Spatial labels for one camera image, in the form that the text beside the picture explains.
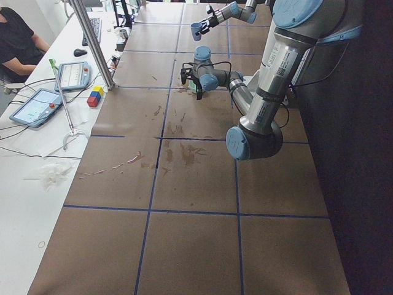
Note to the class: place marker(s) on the black computer keyboard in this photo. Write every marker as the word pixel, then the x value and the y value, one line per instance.
pixel 96 24

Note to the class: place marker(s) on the blue toy block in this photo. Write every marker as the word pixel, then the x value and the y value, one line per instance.
pixel 96 95

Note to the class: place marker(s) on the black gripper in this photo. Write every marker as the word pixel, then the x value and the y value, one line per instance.
pixel 199 91
pixel 214 19

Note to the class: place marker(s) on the mint green bowl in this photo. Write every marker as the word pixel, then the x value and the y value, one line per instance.
pixel 192 85

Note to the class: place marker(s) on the teach pendant tablet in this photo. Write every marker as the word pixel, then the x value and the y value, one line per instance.
pixel 36 110
pixel 74 76

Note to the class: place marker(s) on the far teach pendant tablet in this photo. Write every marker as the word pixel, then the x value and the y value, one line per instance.
pixel 74 76

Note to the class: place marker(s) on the person in black shirt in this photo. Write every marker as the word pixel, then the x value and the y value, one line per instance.
pixel 21 48

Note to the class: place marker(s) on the light blue plastic cup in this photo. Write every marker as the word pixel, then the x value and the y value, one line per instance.
pixel 196 31

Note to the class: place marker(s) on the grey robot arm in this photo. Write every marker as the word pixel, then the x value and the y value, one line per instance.
pixel 232 10
pixel 296 27

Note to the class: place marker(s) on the aluminium frame post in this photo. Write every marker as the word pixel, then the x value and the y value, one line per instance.
pixel 93 43

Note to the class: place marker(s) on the small metal cup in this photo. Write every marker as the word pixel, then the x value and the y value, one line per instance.
pixel 123 33

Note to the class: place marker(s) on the near teach pendant tablet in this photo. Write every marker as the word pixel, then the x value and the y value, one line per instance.
pixel 36 110

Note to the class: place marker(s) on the black computer mouse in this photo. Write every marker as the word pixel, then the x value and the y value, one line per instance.
pixel 79 52

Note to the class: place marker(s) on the yellow toy block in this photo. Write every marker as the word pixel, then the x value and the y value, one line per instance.
pixel 98 89

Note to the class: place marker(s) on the green handled reacher grabber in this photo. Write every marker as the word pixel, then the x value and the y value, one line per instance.
pixel 73 130

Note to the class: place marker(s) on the red toy block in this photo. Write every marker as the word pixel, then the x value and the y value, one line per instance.
pixel 93 101

